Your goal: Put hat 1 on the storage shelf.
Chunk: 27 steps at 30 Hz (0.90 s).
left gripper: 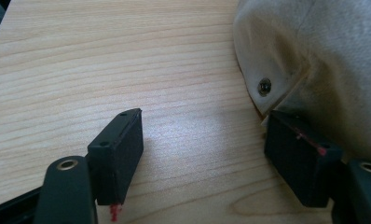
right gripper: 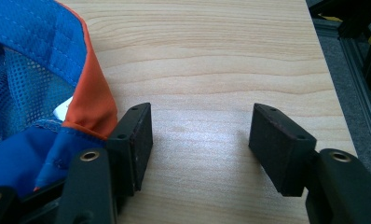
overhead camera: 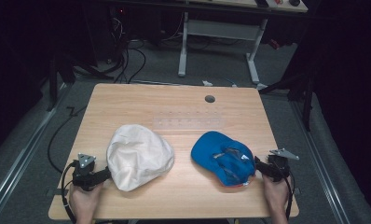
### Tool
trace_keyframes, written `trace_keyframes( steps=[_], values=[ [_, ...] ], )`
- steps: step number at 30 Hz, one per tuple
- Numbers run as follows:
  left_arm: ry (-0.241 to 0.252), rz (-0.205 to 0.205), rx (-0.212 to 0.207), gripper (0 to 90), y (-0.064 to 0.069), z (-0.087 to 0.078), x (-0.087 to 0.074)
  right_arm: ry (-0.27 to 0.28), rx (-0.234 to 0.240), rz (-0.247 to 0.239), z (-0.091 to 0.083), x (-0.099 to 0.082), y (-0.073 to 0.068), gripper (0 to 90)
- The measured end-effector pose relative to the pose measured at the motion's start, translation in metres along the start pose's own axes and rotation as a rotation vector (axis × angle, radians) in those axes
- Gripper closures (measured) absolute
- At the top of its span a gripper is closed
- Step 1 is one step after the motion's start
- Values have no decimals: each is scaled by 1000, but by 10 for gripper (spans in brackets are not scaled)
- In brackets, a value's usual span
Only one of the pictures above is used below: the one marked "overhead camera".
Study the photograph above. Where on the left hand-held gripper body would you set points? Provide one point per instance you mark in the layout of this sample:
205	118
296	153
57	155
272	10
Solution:
85	174

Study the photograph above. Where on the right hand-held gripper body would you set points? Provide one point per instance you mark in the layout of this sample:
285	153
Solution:
278	166

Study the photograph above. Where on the white cloth hat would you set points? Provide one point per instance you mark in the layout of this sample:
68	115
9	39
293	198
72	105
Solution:
137	155

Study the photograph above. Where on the blue baseball cap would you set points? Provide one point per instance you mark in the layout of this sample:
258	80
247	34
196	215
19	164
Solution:
216	151

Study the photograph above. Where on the person's right hand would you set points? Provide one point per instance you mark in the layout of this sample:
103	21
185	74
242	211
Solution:
275	194

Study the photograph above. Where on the person's left hand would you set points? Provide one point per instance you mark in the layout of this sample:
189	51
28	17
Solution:
85	200

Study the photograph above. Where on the grey tape piece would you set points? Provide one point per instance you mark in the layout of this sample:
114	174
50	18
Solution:
50	192
296	190

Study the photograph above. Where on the black tripod stand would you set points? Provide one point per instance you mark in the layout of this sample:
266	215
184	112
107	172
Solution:
301	93

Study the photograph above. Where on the black table grommet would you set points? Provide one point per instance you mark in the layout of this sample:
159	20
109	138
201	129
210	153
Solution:
209	99

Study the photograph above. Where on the small white floor object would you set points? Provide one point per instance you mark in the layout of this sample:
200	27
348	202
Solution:
207	83

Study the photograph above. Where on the white-legged desk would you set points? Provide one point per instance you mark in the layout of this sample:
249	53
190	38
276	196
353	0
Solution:
221	29

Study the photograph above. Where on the metal floor rail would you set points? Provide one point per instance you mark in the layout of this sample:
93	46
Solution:
22	149
317	155

